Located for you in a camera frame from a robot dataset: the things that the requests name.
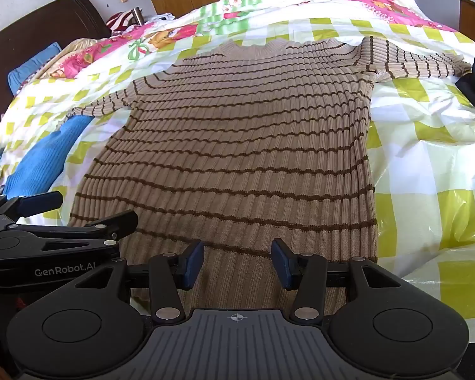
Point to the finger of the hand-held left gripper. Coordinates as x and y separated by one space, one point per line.
116 221
39 202

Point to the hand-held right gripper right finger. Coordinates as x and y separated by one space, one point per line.
282 264

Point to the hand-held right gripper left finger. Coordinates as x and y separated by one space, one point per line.
193 264

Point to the beige brown-striped knit sweater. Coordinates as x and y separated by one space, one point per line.
245 146

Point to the blue knit garment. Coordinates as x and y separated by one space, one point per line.
43 158

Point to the blue pillow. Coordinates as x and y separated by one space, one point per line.
31 67

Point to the cream pillow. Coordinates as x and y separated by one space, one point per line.
69 53

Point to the dark wooden headboard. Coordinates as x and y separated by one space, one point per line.
31 35

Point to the green checked plastic sheet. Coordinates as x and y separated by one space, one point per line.
427 166

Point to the pink floral cartoon quilt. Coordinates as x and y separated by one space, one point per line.
170 33

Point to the red white striped cloth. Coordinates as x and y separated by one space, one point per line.
118 21

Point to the metal thermos bottle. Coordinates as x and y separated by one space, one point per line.
137 16

